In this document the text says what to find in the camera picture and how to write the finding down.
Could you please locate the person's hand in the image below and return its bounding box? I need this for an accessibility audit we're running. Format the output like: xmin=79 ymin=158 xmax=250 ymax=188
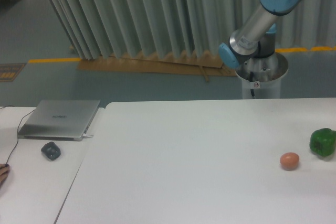
xmin=0 ymin=164 xmax=11 ymax=185

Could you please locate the green bell pepper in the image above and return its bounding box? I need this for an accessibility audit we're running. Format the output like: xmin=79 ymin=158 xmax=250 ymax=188
xmin=309 ymin=128 xmax=335 ymax=157

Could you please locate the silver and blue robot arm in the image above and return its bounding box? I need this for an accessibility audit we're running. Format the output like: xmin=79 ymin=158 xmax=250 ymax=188
xmin=218 ymin=0 xmax=302 ymax=69

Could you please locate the dark grey round controller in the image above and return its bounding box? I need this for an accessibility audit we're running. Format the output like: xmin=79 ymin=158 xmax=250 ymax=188
xmin=41 ymin=142 xmax=61 ymax=161

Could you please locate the silver closed laptop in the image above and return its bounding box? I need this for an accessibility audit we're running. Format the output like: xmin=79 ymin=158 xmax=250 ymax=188
xmin=18 ymin=100 xmax=100 ymax=141

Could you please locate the white usb plug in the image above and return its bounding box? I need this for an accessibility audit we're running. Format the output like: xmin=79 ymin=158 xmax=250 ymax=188
xmin=82 ymin=134 xmax=94 ymax=138

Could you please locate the grey pleated curtain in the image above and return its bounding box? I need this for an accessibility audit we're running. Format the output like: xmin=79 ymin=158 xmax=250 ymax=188
xmin=33 ymin=0 xmax=336 ymax=61

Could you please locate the brown egg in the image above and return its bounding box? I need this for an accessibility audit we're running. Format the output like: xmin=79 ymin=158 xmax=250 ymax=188
xmin=279 ymin=152 xmax=300 ymax=170

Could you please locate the black cable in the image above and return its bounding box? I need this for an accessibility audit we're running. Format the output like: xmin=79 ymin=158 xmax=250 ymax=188
xmin=0 ymin=105 xmax=37 ymax=166

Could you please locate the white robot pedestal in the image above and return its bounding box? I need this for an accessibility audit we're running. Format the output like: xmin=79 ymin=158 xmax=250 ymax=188
xmin=236 ymin=52 xmax=288 ymax=99

